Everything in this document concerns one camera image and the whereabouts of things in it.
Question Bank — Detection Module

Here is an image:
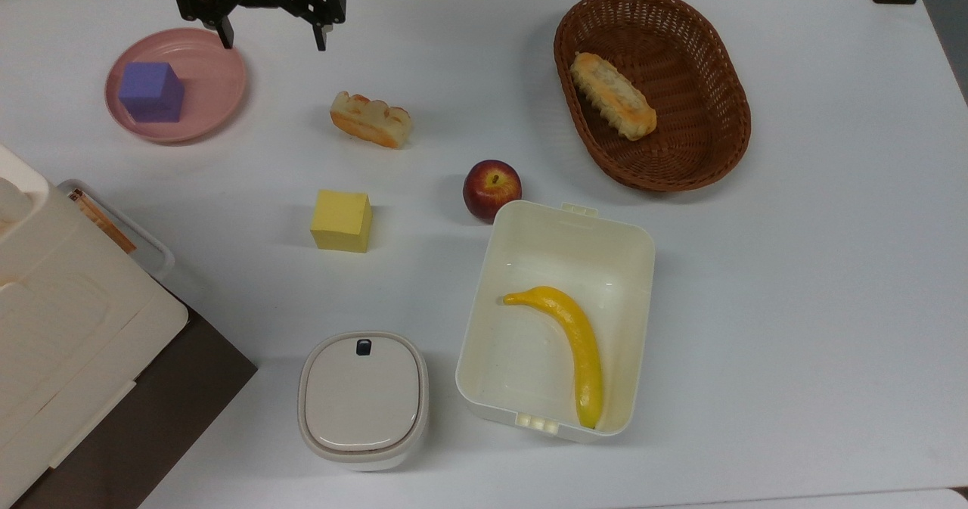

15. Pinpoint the pink round plate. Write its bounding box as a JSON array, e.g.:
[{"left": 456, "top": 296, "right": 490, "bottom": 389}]
[{"left": 104, "top": 28, "right": 249, "bottom": 144}]

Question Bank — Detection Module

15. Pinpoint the closed white lidded container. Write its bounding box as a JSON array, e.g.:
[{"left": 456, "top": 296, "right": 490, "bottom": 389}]
[{"left": 296, "top": 331, "right": 430, "bottom": 472}]

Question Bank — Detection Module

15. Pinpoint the purple cube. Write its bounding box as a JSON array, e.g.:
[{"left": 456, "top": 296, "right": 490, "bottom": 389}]
[{"left": 118, "top": 61, "right": 186, "bottom": 124}]

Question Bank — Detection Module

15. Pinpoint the open cream plastic container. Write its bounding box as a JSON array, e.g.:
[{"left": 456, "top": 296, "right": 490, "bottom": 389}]
[{"left": 455, "top": 200, "right": 656, "bottom": 444}]

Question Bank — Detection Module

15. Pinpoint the red apple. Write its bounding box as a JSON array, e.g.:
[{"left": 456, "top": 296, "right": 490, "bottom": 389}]
[{"left": 463, "top": 160, "right": 523, "bottom": 223}]

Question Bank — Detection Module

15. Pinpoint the large cream plastic appliance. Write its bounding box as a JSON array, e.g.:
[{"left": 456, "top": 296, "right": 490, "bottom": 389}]
[{"left": 0, "top": 144, "right": 190, "bottom": 508}]

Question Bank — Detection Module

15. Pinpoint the yellow banana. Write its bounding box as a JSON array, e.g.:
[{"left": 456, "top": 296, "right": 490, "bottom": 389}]
[{"left": 503, "top": 286, "right": 605, "bottom": 430}]

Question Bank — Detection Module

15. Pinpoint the brown wicker basket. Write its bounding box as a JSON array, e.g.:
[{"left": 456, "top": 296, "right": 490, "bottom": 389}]
[{"left": 553, "top": 0, "right": 752, "bottom": 193}]

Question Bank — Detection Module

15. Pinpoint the toasted bread slice chunk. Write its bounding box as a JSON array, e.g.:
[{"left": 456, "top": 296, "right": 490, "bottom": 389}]
[{"left": 330, "top": 91, "right": 414, "bottom": 150}]

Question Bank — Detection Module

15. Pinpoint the clear plastic storage box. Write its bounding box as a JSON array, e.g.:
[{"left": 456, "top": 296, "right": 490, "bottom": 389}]
[{"left": 57, "top": 179, "right": 176, "bottom": 283}]

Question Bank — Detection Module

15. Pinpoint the yellow cube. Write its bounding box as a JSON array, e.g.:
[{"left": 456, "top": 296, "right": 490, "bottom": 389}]
[{"left": 310, "top": 189, "right": 374, "bottom": 253}]

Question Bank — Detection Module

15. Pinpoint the long bread roll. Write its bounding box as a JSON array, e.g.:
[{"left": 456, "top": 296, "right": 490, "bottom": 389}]
[{"left": 569, "top": 51, "right": 658, "bottom": 142}]

